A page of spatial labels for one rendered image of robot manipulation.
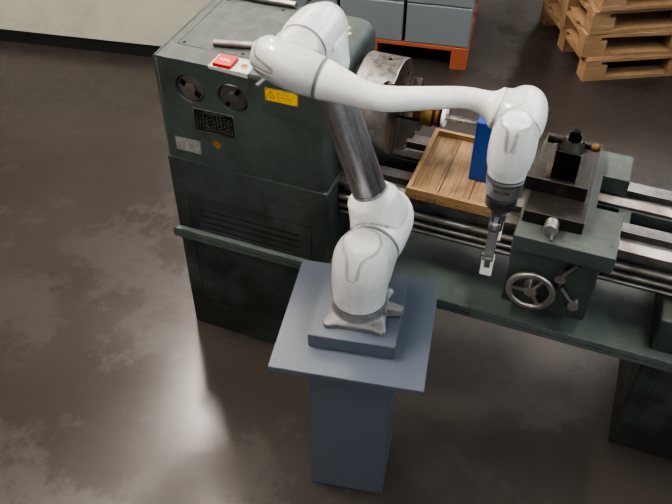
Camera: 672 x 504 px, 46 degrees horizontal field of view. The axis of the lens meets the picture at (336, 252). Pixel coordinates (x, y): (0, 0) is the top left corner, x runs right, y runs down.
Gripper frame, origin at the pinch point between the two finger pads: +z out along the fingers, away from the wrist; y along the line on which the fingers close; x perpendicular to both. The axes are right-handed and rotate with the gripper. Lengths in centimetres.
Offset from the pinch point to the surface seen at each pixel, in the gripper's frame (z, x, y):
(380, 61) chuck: -12, -47, -62
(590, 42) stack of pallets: 87, 20, -288
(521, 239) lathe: 20.0, 6.8, -30.5
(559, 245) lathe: 18.9, 17.8, -30.3
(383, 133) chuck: 4, -41, -47
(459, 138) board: 22, -22, -78
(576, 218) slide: 14.3, 20.9, -38.5
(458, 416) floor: 111, -1, -28
